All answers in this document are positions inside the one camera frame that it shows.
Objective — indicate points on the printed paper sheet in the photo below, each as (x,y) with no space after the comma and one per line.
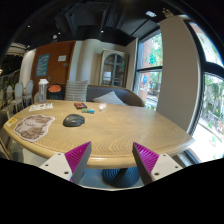
(41,107)

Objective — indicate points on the teal wall poster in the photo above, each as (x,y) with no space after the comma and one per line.
(42,65)

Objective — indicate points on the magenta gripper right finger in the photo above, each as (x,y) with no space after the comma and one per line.
(153,166)

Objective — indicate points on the dark grey computer mouse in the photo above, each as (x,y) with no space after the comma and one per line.
(73,120)

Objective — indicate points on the light grey pillow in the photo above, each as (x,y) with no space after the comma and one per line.
(109,98)

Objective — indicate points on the yellow sticker card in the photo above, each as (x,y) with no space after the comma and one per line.
(11,121)

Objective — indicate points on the clear plastic shaker bottle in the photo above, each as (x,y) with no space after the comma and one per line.
(42,94)

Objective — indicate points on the cat-shaped mouse pad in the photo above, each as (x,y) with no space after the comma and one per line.
(33,127)

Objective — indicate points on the green blue small box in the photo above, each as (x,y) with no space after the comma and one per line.
(91,111)

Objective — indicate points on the black red small box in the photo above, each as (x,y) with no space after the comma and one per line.
(80,106)

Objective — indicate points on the orange round cushion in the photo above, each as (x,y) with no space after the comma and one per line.
(55,88)

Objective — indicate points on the dark grey sofa bench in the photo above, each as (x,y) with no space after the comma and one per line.
(125,95)

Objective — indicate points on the white dining chair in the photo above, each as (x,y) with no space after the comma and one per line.
(28,92)
(18,101)

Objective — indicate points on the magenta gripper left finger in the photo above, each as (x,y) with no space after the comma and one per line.
(71,165)

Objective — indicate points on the arched wooden cabinet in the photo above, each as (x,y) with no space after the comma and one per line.
(113,69)

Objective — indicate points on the striped grey cushion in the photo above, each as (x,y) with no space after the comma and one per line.
(76,90)

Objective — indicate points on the small clear plastic packet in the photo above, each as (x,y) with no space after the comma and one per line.
(102,106)

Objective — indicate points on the black table pedestal base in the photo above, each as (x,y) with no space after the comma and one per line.
(122,177)

